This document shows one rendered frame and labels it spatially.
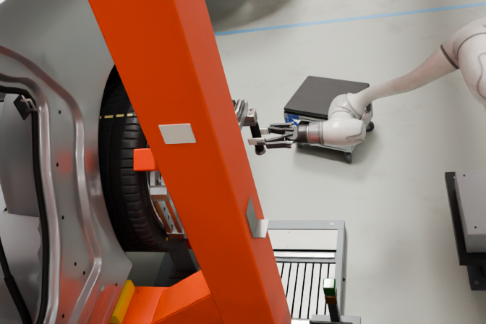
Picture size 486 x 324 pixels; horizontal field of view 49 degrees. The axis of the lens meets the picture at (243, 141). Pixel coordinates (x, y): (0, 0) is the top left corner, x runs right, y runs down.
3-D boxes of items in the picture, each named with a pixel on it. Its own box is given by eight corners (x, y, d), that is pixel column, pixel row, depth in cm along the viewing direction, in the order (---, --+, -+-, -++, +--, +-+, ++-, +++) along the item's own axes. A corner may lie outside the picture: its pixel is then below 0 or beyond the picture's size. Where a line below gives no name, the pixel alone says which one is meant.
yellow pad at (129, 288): (100, 286, 188) (94, 278, 185) (136, 288, 184) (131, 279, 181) (84, 322, 177) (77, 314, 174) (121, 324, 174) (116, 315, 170)
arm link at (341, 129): (324, 152, 201) (327, 134, 212) (366, 151, 197) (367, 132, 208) (321, 128, 196) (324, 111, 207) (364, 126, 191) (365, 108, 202)
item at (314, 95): (376, 128, 326) (372, 82, 305) (354, 167, 305) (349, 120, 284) (312, 117, 348) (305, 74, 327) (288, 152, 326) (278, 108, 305)
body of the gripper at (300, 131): (309, 148, 204) (285, 150, 206) (311, 134, 210) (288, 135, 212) (306, 133, 199) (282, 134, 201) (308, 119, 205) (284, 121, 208)
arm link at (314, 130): (325, 134, 209) (310, 135, 211) (322, 116, 203) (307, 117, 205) (324, 150, 202) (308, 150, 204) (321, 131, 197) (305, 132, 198)
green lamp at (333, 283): (324, 285, 176) (322, 277, 174) (336, 285, 175) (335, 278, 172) (323, 295, 173) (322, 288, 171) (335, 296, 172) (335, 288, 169)
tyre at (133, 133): (145, 265, 228) (163, 123, 252) (197, 265, 221) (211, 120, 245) (55, 229, 169) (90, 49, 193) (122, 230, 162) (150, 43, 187)
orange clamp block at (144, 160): (145, 150, 178) (132, 148, 170) (167, 150, 176) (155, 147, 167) (145, 171, 178) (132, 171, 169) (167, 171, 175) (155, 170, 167)
